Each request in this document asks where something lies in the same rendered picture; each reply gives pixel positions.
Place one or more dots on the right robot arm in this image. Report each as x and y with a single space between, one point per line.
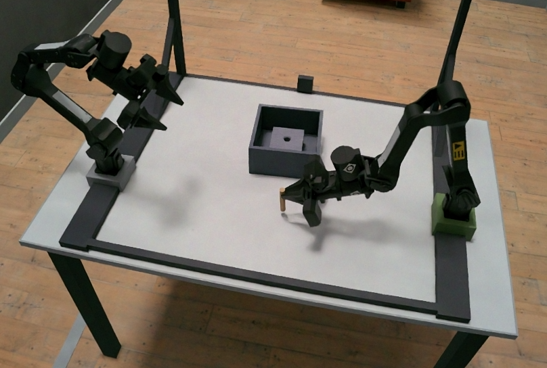
102 135

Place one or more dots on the tan cylindrical peg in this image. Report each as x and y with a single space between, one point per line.
282 201

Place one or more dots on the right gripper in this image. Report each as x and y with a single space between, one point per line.
132 112

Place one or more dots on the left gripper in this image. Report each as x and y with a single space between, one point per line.
301 193

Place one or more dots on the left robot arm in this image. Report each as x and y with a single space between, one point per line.
382 172

